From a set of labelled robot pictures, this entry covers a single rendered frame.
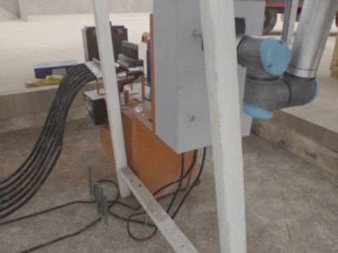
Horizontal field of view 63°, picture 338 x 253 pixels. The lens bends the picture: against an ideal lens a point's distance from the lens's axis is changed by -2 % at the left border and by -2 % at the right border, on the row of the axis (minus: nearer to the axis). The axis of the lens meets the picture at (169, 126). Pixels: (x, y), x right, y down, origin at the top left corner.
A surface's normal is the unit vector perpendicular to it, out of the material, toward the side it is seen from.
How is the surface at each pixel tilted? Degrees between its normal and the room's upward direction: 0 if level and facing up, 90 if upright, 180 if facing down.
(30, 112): 90
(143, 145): 90
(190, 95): 90
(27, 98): 90
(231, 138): 81
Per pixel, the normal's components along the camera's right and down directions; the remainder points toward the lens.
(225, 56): 0.46, 0.20
